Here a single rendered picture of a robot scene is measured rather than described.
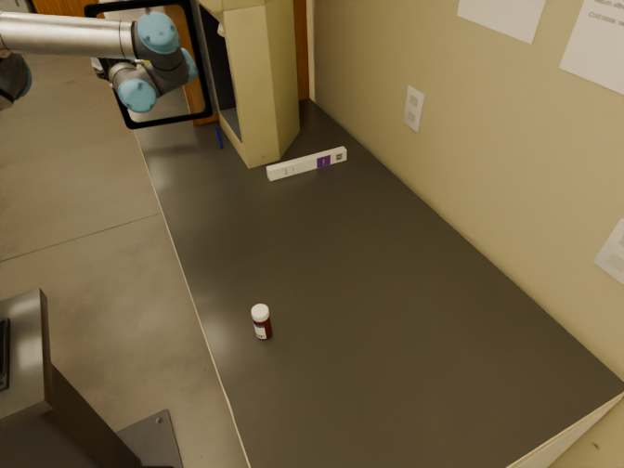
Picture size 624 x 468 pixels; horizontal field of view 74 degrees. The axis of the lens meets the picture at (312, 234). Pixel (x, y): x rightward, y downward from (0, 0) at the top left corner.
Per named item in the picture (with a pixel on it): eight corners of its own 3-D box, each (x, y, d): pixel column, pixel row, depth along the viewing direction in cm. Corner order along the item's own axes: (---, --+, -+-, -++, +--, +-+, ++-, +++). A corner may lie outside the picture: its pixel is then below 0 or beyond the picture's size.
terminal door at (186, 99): (214, 116, 152) (188, -7, 124) (127, 130, 146) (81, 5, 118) (214, 115, 152) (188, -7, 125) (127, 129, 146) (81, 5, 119)
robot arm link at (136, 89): (166, 105, 99) (134, 122, 97) (153, 88, 106) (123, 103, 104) (149, 75, 93) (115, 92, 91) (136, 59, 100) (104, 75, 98)
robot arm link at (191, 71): (197, 58, 95) (153, 81, 92) (201, 83, 106) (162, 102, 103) (178, 31, 95) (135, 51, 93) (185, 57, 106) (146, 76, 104)
